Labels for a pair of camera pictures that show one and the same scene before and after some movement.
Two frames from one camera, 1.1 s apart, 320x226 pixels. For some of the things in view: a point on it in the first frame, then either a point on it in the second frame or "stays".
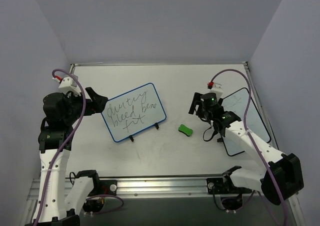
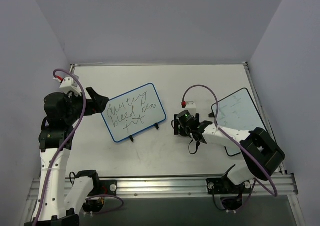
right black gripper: [198, 108] to [176, 125]
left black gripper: [88, 106] stays
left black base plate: [106, 187] stays
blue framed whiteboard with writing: [131, 112] stays
